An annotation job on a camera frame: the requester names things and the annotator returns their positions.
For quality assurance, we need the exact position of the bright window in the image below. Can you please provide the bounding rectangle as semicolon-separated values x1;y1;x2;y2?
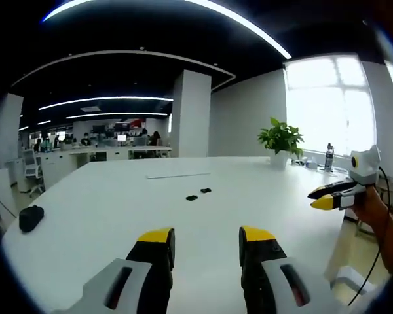
284;54;377;154

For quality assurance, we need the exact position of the black pouch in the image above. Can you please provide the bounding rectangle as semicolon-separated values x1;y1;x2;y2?
18;205;45;234

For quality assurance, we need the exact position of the long ceiling strip light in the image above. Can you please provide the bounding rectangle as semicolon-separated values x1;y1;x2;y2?
41;0;293;60

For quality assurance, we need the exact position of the dark water bottle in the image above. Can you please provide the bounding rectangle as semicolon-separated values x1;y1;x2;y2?
324;143;335;172

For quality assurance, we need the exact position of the long white office desk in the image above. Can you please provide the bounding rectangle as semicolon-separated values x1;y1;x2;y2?
39;145;173;189

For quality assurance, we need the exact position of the flat white strip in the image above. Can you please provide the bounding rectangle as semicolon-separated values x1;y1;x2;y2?
146;171;212;180

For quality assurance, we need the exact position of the white office chair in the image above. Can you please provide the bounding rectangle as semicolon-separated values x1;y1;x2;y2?
21;148;46;197

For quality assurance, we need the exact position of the person's right hand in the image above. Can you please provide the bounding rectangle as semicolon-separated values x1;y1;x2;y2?
352;187;391;227

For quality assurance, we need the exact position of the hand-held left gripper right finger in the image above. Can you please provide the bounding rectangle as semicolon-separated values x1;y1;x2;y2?
238;225;348;314

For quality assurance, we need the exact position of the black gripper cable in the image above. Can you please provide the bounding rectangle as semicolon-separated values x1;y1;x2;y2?
348;166;392;307

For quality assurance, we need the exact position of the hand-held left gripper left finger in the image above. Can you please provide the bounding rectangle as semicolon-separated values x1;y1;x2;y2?
62;227;176;314

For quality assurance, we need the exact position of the green potted plant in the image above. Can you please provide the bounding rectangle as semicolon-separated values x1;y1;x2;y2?
257;116;305;169

